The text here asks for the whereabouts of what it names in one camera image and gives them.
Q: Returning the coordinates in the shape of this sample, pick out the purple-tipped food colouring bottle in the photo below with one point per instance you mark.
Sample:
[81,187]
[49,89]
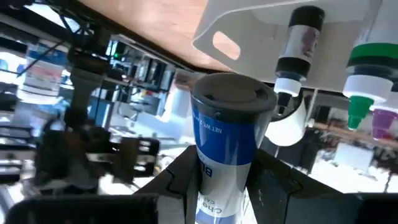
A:
[384,123]

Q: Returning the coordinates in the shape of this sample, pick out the green-tipped food colouring bottle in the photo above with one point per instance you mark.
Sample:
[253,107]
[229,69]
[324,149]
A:
[368,87]

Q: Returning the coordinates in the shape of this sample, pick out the black-tipped food colouring bottle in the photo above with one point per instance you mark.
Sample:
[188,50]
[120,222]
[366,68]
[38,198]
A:
[298,46]

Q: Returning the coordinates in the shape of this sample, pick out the blue-tipped food colouring bottle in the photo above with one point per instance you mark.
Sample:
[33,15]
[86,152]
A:
[227,140]

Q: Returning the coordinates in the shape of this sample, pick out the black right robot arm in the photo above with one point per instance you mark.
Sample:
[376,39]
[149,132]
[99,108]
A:
[82,84]

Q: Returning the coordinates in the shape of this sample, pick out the white wipes canister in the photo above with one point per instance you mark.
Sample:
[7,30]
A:
[43,74]

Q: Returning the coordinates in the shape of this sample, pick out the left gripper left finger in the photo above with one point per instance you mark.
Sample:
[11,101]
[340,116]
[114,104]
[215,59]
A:
[180,180]

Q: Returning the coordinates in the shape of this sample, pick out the grey plastic tray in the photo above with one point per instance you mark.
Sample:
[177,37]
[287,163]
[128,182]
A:
[264,46]

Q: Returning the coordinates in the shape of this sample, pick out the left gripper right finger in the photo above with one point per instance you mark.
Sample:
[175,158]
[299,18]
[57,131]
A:
[273,193]

